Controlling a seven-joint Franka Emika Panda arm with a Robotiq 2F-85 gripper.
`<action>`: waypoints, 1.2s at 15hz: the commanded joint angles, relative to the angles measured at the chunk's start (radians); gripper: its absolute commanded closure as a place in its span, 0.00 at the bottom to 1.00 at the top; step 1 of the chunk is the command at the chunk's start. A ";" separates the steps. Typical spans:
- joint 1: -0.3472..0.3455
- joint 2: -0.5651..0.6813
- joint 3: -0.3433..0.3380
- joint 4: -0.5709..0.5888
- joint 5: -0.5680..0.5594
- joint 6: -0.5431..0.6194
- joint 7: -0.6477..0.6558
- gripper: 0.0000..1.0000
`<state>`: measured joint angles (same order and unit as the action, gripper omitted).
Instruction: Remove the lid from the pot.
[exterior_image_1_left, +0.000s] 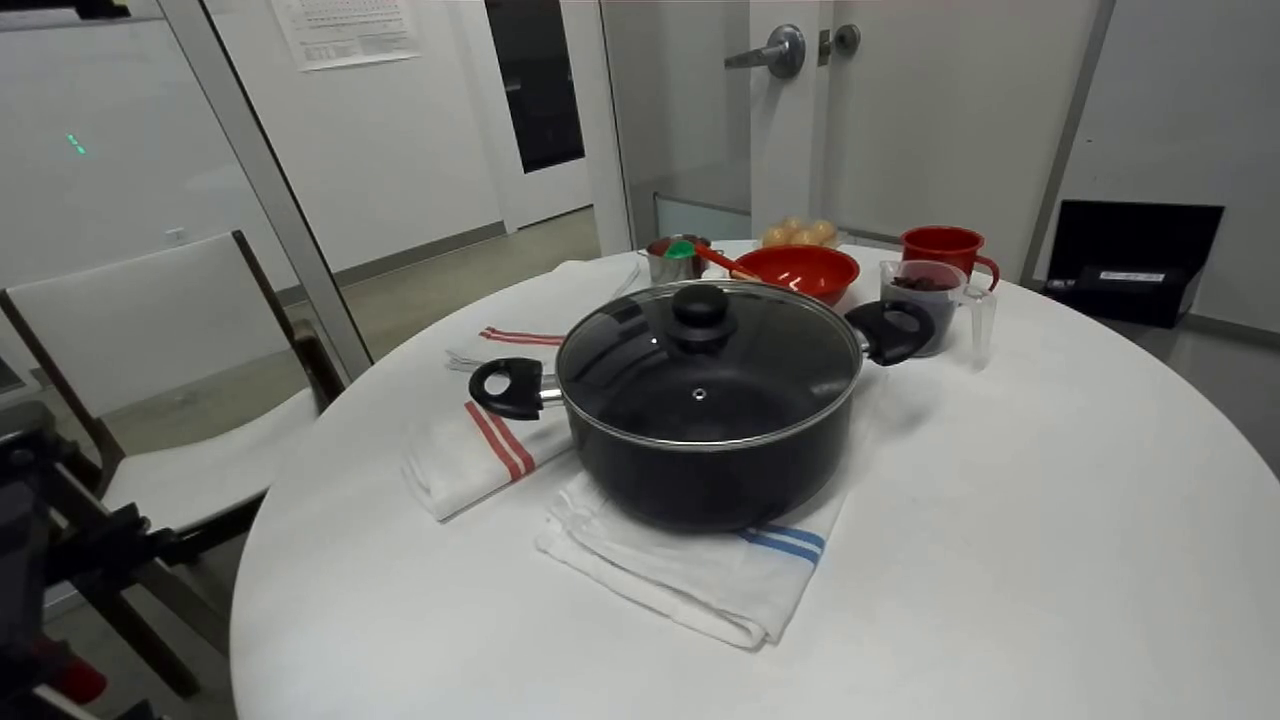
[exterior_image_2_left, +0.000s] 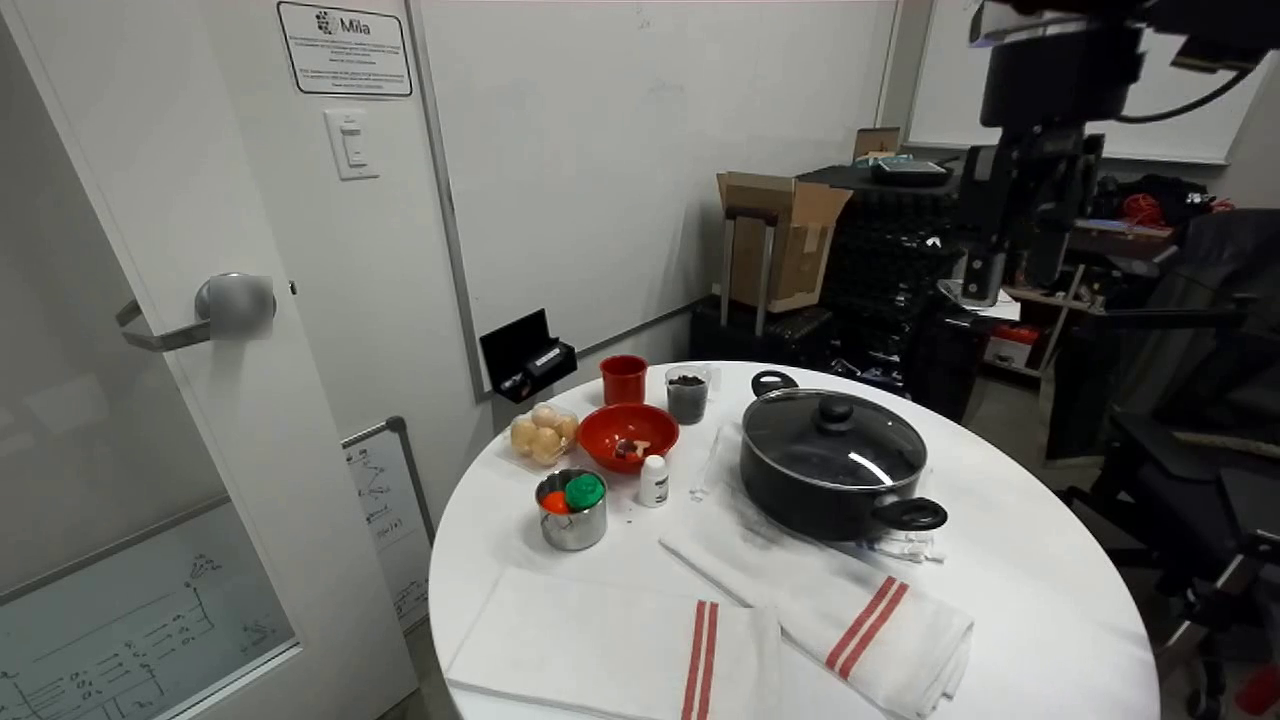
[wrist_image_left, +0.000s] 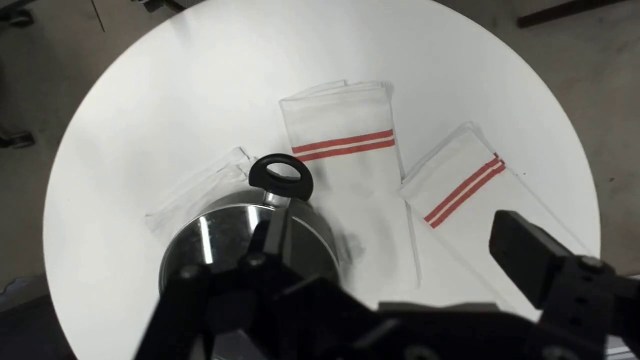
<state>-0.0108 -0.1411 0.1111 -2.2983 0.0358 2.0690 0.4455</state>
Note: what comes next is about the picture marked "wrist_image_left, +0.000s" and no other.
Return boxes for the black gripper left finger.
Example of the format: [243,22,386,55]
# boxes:
[135,201,352,360]

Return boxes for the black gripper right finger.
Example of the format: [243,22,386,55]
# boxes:
[488,208,640,360]

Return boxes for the black cooking pot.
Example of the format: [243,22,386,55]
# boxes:
[157,152,345,297]

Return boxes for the white towel red stripes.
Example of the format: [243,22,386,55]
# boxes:
[398,121,591,317]
[279,78,424,291]

